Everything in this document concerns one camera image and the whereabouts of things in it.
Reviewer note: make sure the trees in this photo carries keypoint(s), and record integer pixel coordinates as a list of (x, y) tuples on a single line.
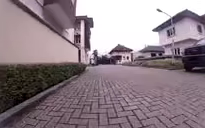
[(100, 58)]

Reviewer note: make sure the house with dark hipped roof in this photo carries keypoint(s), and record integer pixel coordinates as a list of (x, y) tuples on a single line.
[(120, 54)]

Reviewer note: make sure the white multi-storey house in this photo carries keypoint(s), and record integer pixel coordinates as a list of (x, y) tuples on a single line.
[(82, 36)]

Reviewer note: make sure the red brick paved road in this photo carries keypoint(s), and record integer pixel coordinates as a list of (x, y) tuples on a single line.
[(123, 96)]

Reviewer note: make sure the low house with dark roof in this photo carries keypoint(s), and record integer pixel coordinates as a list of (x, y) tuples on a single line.
[(152, 51)]

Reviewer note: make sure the grass verge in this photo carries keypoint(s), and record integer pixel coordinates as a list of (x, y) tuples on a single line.
[(165, 63)]

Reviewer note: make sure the white building with balcony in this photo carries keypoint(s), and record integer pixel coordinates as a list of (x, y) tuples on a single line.
[(56, 13)]

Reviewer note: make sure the street lamp pole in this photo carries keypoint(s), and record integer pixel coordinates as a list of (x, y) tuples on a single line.
[(172, 33)]

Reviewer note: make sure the low green hedge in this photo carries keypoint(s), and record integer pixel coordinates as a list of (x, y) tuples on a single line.
[(26, 80)]

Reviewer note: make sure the grey concrete kerb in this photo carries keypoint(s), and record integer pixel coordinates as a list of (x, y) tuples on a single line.
[(30, 101)]

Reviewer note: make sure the white house with dark roof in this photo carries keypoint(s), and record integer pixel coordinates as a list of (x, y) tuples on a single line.
[(186, 31)]

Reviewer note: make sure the dark parked vehicle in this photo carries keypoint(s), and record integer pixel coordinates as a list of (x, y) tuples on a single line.
[(200, 55)]

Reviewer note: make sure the beige boundary wall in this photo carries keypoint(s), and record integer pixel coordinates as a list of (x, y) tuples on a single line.
[(26, 40)]

